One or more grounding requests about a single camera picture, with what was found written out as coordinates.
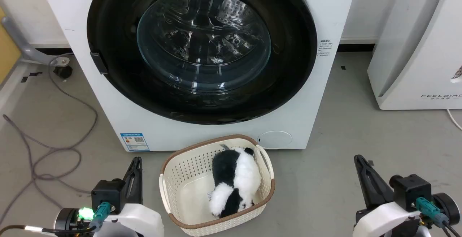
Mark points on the white front-load washing machine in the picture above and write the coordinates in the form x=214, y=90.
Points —
x=108, y=117

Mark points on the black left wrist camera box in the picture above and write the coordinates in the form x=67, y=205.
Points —
x=107, y=193

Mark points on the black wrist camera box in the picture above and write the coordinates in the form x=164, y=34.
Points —
x=107, y=193
x=411, y=192

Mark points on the black and white plush panda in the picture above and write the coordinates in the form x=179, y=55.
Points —
x=234, y=179

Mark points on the grey metal chair leg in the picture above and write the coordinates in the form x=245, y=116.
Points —
x=21, y=45

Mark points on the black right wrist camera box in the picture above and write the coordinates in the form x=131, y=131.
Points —
x=411, y=192

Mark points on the round black glass washer door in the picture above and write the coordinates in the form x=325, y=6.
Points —
x=108, y=31

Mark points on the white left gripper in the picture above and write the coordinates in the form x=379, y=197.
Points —
x=139, y=220

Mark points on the yellow wooden panel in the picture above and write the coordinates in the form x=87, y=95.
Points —
x=7, y=49

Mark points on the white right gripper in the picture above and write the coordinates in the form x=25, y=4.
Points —
x=382, y=220

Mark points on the white Feelbird appliance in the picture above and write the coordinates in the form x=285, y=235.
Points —
x=415, y=49

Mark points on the black caster wheel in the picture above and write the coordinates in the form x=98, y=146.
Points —
x=63, y=72

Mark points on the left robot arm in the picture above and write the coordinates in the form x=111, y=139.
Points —
x=66, y=219

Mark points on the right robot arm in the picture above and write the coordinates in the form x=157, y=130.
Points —
x=447, y=208

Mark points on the cream perforated laundry basket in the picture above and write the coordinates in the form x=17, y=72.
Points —
x=187, y=179

